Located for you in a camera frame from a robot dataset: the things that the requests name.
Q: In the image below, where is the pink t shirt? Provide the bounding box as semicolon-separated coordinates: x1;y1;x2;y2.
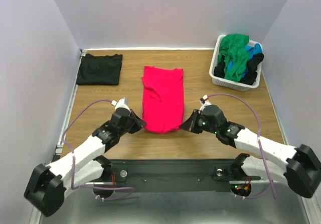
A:
141;66;185;134

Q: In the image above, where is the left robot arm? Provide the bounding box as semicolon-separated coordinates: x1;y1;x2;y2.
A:
24;106;146;217

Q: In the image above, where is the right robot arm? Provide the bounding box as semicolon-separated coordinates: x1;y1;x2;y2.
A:
180;104;320;198

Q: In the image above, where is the white plastic laundry basket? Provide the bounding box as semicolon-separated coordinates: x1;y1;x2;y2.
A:
209;34;262;91

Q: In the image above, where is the black t shirt in basket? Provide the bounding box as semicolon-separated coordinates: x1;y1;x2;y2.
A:
213;53;264;85

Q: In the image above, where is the folded black t shirt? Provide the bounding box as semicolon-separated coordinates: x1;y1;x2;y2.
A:
76;54;123;86

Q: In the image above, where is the green t shirt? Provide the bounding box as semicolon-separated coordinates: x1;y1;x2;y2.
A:
218;34;249;82

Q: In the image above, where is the blue t shirt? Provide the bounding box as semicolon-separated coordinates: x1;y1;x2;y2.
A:
227;43;263;70

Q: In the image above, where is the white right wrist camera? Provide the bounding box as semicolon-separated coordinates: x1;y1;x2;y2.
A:
200;95;211;110

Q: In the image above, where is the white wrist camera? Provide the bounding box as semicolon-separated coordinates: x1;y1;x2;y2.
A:
111;97;130;110
200;95;211;110

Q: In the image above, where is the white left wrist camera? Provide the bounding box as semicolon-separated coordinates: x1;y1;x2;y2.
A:
111;97;130;110

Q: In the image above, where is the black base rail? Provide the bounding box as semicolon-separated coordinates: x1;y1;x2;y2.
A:
82;158;261;193

